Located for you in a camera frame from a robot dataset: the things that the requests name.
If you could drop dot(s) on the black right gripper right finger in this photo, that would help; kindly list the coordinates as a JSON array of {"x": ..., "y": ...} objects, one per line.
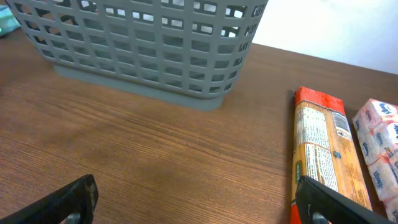
[{"x": 317, "y": 203}]

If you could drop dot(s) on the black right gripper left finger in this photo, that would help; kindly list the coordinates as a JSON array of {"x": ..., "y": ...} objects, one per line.
[{"x": 73, "y": 203}]

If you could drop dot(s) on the orange pasta packet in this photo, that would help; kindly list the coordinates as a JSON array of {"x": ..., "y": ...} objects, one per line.
[{"x": 324, "y": 149}]

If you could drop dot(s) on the teal wet wipes packet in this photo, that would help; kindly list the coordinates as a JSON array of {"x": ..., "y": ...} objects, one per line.
[{"x": 8, "y": 22}]

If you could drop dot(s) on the pink white tissue pack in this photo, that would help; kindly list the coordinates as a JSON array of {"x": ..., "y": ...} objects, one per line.
[{"x": 376, "y": 129}]

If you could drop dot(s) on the grey plastic lattice basket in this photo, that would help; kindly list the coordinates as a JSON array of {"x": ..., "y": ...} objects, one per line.
[{"x": 186, "y": 52}]

